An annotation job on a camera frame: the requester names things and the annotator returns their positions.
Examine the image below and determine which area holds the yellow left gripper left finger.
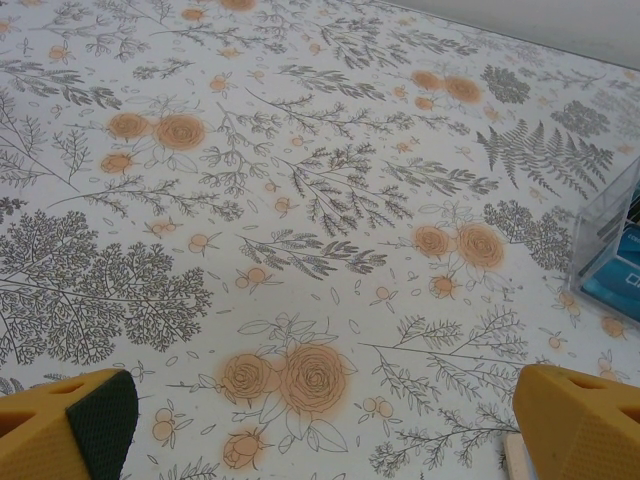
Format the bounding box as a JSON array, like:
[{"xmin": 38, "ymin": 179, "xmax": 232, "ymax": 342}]
[{"xmin": 0, "ymin": 367, "xmax": 139, "ymax": 480}]

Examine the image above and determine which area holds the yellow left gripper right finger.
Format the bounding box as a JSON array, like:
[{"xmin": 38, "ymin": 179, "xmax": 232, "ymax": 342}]
[{"xmin": 513, "ymin": 363, "xmax": 640, "ymax": 480}]

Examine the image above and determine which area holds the teal blue small box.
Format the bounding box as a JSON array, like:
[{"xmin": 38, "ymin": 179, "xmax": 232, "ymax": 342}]
[{"xmin": 578, "ymin": 222, "xmax": 640, "ymax": 305}]

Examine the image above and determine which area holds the floral patterned table mat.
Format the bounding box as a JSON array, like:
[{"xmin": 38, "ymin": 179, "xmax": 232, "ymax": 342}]
[{"xmin": 0, "ymin": 0, "xmax": 640, "ymax": 480}]

